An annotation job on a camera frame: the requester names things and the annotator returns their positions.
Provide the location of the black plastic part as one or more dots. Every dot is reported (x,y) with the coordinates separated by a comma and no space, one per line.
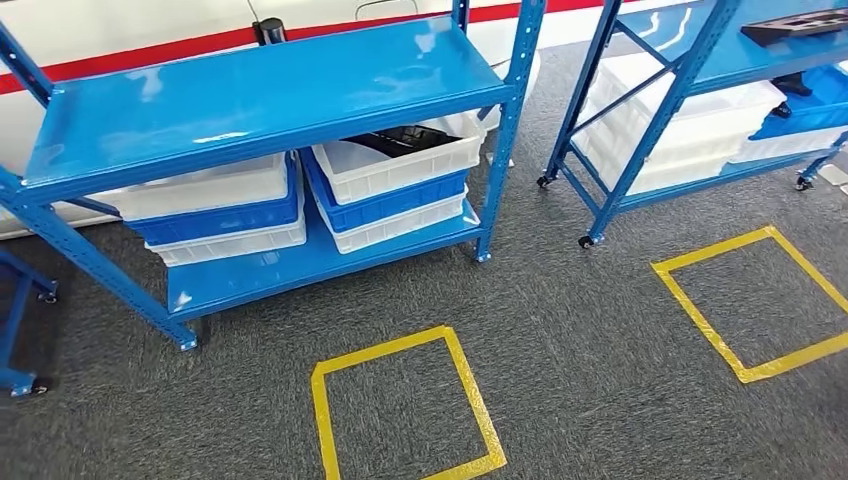
(792,86)
(404,140)

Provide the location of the blue steel shelf rack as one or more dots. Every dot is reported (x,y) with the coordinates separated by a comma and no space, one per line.
(696,60)
(16,311)
(265,99)

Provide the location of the floor socket plate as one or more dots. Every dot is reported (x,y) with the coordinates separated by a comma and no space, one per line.
(507,160)
(833,175)

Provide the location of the yellow floor tape square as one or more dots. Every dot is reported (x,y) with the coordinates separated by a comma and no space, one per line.
(696,305)
(474,397)

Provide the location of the red barrier belt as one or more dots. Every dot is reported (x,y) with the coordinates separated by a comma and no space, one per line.
(132,60)
(411,18)

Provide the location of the translucent white crate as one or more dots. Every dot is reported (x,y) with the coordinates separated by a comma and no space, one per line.
(662,169)
(715,112)

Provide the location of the black stanchion post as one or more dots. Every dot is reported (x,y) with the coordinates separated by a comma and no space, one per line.
(270,32)

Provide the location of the black plastic bracket panel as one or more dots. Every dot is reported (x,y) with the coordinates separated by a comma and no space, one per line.
(795,26)

